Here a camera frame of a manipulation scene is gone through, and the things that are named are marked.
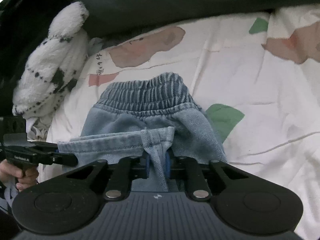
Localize blue denim drawstring pants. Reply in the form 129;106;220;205
58;73;226;192

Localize white black fuzzy blanket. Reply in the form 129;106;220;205
12;2;89;141

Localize dark green pillow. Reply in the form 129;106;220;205
0;0;320;41

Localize cream bear print bedsheet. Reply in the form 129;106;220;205
47;4;319;239

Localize person's left hand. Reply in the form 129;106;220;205
1;159;39;191

